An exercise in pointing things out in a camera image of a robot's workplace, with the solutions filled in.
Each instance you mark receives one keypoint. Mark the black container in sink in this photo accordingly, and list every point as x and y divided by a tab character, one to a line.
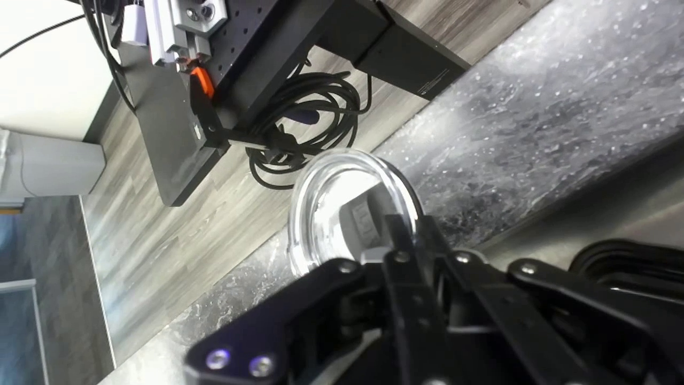
633	267

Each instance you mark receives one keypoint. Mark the black equipment stand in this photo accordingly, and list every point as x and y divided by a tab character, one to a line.
202	75

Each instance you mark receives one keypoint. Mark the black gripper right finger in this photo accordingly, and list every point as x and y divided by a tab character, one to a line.
561	326

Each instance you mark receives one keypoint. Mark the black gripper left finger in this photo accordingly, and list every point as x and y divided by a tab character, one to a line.
309	323

